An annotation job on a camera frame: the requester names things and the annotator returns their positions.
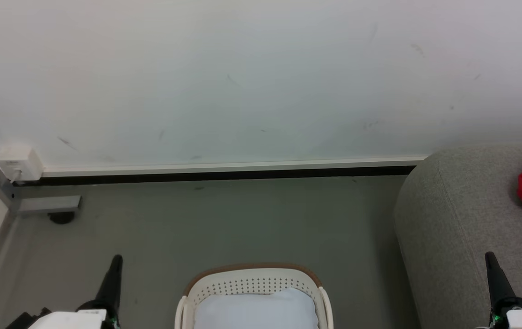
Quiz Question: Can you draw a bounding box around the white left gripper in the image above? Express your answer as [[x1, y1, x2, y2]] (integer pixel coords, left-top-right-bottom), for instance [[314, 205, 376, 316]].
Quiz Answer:
[[28, 255, 124, 329]]

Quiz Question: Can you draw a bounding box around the grey fabric sofa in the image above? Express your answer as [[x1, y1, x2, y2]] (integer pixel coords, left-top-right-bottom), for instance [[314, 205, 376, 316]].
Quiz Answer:
[[393, 142, 522, 329]]

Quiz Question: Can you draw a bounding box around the white laundry basket brown rim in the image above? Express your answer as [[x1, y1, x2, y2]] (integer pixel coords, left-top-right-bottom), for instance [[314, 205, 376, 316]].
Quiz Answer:
[[174, 263, 334, 329]]

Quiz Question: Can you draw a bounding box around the white cushion cloth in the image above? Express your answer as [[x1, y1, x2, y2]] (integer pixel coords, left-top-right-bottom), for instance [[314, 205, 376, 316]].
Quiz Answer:
[[194, 287, 320, 329]]

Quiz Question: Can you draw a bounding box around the white and black baseboard strip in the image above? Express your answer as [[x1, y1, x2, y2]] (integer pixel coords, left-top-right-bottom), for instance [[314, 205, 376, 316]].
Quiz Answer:
[[13, 156, 428, 186]]

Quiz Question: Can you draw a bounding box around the grey metal partition frame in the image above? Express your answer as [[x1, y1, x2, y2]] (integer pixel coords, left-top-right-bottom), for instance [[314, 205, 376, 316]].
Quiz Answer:
[[0, 129, 82, 329]]

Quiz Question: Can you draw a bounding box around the white wall power adapter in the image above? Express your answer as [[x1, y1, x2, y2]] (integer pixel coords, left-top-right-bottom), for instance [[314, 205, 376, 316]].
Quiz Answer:
[[0, 145, 44, 183]]

